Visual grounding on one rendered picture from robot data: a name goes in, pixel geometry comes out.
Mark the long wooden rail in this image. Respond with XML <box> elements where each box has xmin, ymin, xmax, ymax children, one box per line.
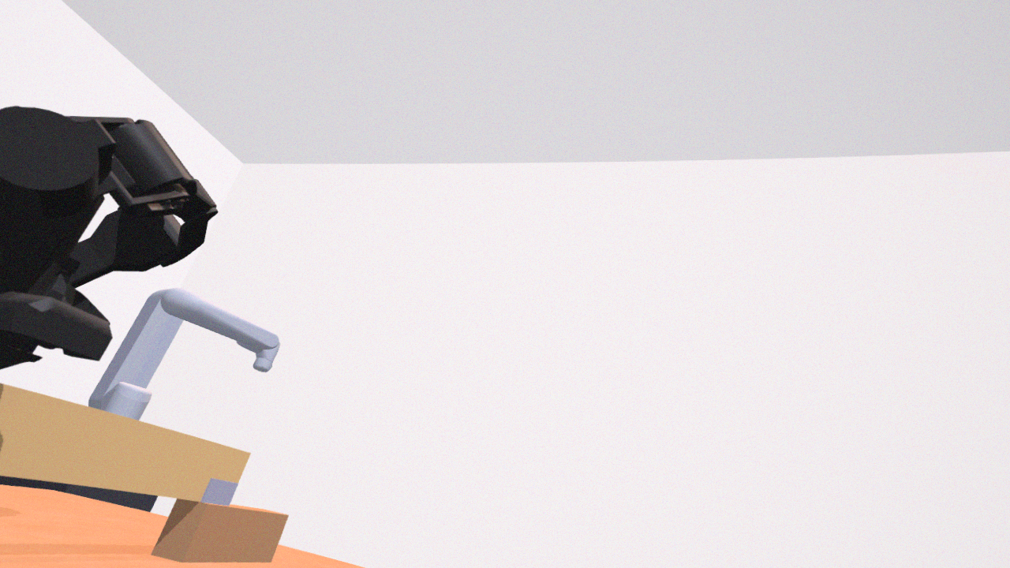
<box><xmin>0</xmin><ymin>383</ymin><xmax>251</xmax><ymax>502</ymax></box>

